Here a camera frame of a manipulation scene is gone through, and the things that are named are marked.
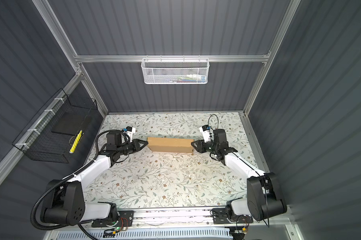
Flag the aluminium enclosure frame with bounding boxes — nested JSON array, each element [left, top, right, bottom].
[[0, 0, 302, 240]]

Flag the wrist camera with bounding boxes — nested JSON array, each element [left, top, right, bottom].
[[199, 125, 213, 143], [122, 126, 136, 138]]

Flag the yellow marker pen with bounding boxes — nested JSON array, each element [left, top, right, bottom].
[[69, 130, 83, 154]]

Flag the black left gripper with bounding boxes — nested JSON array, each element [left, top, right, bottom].
[[117, 139, 148, 157]]

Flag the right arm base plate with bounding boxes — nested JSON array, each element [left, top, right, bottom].
[[210, 208, 253, 225]]

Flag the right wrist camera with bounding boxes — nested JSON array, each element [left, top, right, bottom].
[[199, 125, 213, 143]]

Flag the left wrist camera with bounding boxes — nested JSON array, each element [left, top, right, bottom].
[[122, 126, 136, 138]]

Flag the white wire mesh basket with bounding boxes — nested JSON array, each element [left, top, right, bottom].
[[141, 58, 210, 85]]

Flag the brown cardboard box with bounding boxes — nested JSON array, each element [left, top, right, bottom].
[[147, 137, 194, 153]]

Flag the black corrugated cable conduit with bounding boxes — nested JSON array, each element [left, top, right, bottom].
[[29, 129, 127, 240]]

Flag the white perforated front rail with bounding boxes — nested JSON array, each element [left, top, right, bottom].
[[55, 227, 232, 240]]

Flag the black wire mesh basket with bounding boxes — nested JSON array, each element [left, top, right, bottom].
[[12, 89, 99, 164]]

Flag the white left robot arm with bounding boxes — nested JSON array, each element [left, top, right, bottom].
[[30, 127, 148, 230]]

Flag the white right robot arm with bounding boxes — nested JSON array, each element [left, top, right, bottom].
[[191, 125, 287, 222]]

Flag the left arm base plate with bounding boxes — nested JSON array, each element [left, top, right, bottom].
[[91, 211, 134, 228]]

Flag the items in white basket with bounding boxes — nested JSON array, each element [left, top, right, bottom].
[[167, 74, 207, 84]]

